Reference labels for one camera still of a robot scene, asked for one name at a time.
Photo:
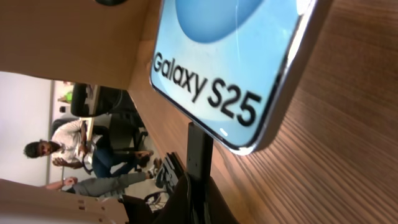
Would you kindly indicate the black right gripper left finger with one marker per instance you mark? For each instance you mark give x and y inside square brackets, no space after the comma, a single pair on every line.
[175,210]

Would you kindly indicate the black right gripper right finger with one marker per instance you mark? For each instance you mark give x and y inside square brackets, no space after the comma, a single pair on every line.
[216,209]

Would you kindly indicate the turquoise screen smartphone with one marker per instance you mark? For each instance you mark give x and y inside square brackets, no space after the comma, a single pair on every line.
[232,66]

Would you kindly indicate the person in grey trousers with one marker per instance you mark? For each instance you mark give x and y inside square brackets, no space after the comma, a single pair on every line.
[96,187]

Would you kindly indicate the black office chair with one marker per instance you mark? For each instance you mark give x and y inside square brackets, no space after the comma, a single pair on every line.
[89,101]

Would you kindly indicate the seated man white shirt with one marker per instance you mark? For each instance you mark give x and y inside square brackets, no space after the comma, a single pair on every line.
[69,147]

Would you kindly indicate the cardboard box panel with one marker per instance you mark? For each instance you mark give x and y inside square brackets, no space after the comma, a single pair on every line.
[78,41]

